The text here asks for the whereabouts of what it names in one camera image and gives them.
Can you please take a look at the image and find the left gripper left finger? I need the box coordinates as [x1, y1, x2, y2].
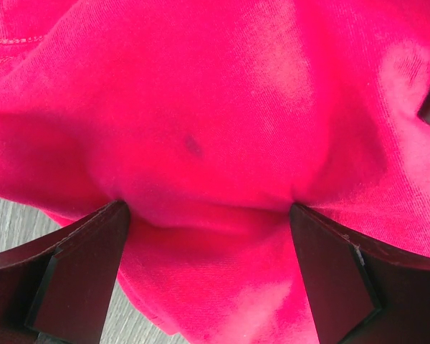
[0, 201, 130, 343]

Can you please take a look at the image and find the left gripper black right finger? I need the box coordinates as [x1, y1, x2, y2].
[290, 204, 430, 343]

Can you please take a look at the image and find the pink t shirt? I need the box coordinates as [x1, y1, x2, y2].
[0, 1, 430, 343]

